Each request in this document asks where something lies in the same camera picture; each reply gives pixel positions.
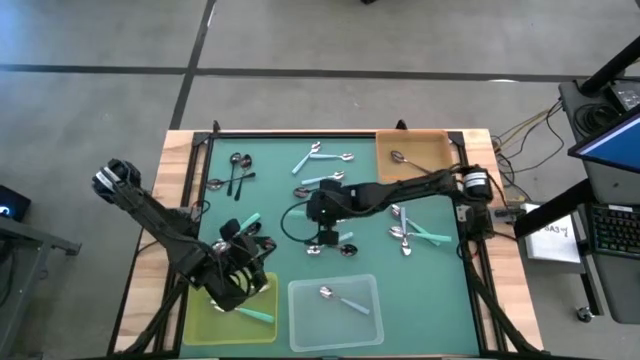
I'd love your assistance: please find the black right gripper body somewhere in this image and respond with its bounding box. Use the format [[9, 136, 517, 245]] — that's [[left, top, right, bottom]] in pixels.
[[317, 178, 362, 246]]

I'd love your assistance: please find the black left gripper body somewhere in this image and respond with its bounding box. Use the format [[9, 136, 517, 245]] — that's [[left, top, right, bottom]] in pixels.
[[207, 218, 269, 312]]

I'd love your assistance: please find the clear plastic bin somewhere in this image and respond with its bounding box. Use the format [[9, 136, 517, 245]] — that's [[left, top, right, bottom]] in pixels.
[[287, 273, 386, 353]]

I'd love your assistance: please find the yellow-green plastic bin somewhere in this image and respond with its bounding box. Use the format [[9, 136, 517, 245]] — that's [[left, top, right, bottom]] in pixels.
[[182, 272, 280, 347]]

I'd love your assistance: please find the orange plastic bin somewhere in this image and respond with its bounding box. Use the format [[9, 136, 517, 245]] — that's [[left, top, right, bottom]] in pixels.
[[374, 128, 456, 185]]

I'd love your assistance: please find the green table mat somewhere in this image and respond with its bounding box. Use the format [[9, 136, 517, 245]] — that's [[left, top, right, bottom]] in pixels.
[[178, 137, 482, 359]]

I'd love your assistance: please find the black hub box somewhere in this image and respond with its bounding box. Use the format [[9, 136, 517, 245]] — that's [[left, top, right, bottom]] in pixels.
[[492, 204, 527, 223]]

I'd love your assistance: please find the black stand beam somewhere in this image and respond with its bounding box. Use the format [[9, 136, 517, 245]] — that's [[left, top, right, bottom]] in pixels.
[[513, 178, 597, 240]]

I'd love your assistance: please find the white paper sheet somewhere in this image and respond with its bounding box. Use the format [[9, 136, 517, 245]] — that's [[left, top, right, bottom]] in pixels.
[[523, 201, 583, 265]]

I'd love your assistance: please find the gray side cart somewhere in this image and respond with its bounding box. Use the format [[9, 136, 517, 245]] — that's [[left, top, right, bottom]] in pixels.
[[0, 214, 83, 360]]

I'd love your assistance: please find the black device with blue light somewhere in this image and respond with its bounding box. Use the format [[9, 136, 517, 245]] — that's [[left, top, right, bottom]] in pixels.
[[0, 183, 32, 223]]

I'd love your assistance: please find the black keyboard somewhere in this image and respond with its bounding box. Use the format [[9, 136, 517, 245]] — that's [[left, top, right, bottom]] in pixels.
[[588, 203, 640, 260]]

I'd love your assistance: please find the monitor with blue screen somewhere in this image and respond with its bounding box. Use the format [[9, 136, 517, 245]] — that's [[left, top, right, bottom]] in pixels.
[[567, 105, 640, 175]]

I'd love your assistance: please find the gray equipment cart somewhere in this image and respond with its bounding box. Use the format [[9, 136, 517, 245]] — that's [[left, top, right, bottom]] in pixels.
[[558, 78, 640, 325]]

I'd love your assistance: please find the black stand pole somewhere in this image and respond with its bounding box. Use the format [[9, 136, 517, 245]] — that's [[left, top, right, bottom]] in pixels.
[[578, 35, 640, 97]]

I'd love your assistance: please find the black power adapter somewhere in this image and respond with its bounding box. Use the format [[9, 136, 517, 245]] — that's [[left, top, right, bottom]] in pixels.
[[608, 80, 640, 113]]

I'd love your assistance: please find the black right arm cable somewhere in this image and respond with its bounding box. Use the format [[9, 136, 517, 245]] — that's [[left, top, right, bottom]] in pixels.
[[279, 201, 324, 245]]

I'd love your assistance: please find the black aluminium table frame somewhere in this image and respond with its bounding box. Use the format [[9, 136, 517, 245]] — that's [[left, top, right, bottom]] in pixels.
[[107, 119, 546, 360]]

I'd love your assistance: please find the yellow floor cable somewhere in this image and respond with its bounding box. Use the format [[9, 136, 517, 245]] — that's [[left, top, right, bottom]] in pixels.
[[492, 102, 564, 146]]

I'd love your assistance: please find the black floor cable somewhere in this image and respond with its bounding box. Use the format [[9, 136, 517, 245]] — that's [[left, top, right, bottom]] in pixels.
[[519, 99, 568, 172]]

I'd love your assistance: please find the coiled black cable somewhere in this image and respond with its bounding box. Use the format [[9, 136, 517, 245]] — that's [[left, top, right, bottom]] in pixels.
[[573, 101, 610, 135]]

